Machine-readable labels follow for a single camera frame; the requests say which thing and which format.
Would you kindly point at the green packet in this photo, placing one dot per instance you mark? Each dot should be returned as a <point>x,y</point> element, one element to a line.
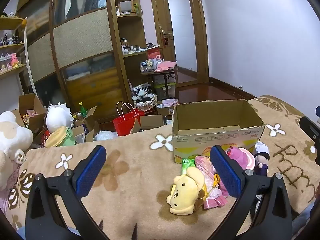
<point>187,165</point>

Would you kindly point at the grey-haired doll plush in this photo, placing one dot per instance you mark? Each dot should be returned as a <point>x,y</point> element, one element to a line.
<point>261,155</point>

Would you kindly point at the large cream bear plush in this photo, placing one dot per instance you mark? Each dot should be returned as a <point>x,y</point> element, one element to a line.
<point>12,140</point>

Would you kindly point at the pink plush figure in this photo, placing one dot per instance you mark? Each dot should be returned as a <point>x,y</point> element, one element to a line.
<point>14,60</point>

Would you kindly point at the flat cardboard box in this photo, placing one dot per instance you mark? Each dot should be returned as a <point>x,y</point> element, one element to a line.
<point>151,122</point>

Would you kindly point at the wooden wardrobe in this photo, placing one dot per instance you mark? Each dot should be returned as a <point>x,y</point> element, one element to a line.
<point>82,37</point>

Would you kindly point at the yellow dog plush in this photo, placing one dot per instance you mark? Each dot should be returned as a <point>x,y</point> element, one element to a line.
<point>183,192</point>

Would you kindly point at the pink swirl white plush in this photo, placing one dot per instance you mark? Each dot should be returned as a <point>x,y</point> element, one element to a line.
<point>247,161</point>

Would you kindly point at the red box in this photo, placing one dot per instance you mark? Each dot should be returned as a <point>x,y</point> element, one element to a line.
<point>153,53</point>

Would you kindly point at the wooden figurine shelf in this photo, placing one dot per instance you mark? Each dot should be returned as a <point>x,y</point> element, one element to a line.
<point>10,22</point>

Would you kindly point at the red paper bag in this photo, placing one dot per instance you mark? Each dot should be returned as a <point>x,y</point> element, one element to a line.
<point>122,126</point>

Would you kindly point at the person's leg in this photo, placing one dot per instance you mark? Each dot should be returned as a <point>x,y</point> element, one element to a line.
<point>303,217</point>

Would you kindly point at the white spiky-haired round plush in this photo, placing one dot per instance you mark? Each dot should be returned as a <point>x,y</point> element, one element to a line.
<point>58,120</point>

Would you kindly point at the pink tissue box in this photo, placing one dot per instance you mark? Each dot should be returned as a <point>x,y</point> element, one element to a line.
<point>170,103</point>

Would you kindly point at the green glass bottle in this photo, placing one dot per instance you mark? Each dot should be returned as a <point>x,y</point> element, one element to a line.
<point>82,110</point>

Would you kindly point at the cluttered small cardboard box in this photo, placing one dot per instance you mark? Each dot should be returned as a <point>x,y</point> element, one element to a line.
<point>91,122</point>

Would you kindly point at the pink packaged doll outfit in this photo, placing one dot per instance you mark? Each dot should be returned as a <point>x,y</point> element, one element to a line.
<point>203,166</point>

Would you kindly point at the small dark table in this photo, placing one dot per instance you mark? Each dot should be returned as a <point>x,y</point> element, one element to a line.
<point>162,71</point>

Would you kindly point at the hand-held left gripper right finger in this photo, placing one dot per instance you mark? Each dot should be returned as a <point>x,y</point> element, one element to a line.
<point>225,172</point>

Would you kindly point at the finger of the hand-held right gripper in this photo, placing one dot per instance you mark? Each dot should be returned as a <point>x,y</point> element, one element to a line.
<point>311,132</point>
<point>318,112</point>

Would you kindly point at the clear plastic storage bin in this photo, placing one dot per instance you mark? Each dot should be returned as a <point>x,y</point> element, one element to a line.
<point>170,87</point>

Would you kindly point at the white fluffy plush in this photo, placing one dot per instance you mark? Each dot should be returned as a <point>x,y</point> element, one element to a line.
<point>105,135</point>

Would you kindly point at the open brown cardboard box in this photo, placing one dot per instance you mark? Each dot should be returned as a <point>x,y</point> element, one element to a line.
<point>27,102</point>

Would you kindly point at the wooden corner shelf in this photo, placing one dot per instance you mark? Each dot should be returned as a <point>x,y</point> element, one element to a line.
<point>132,60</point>

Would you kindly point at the white curved rail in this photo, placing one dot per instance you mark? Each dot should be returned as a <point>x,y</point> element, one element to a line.
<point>28,62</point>

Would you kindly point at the wooden door with glass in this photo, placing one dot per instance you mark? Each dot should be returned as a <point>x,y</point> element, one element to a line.
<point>180,30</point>

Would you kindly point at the pink cloth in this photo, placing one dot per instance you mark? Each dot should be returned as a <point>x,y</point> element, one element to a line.
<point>166,65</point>

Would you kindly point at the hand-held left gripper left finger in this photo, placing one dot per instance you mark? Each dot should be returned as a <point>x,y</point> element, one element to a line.
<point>91,171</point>

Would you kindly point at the green frog toy yellow hat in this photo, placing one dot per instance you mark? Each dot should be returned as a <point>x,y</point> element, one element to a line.
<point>60,137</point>

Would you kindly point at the picture frame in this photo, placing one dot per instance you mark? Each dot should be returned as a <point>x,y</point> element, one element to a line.
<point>125,6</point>

